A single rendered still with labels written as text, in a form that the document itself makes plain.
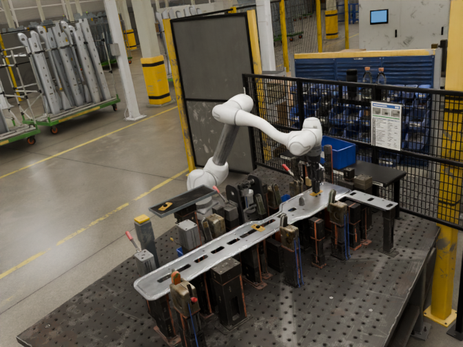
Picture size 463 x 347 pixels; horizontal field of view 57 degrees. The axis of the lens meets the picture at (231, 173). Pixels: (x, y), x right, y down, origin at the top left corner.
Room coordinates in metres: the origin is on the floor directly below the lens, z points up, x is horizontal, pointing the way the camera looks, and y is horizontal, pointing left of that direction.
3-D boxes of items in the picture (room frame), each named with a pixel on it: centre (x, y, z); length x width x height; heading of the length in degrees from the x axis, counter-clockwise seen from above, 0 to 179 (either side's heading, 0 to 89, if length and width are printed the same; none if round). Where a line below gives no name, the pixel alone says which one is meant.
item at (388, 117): (2.51, -0.99, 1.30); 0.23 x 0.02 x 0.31; 36
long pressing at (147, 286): (1.98, -0.09, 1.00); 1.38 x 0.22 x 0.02; 126
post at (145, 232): (1.99, 0.49, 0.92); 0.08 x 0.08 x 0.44; 36
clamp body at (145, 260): (1.79, 0.48, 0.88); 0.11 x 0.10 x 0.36; 36
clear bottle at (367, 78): (2.73, -0.95, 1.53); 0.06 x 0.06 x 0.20
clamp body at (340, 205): (2.07, -0.55, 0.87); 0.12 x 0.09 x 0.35; 36
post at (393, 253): (2.05, -0.83, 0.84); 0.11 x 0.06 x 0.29; 36
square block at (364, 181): (2.32, -0.78, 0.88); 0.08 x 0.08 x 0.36; 36
